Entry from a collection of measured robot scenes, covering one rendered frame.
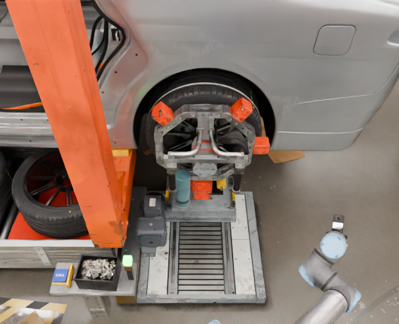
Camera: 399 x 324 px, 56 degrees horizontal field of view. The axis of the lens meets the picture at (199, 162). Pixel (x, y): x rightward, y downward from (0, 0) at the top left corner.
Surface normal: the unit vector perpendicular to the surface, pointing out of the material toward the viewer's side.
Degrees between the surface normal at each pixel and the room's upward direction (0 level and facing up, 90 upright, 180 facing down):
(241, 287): 0
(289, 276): 0
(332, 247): 37
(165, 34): 90
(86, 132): 90
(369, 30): 90
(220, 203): 0
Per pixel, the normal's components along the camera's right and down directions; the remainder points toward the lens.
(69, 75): 0.01, 0.74
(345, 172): 0.03, -0.67
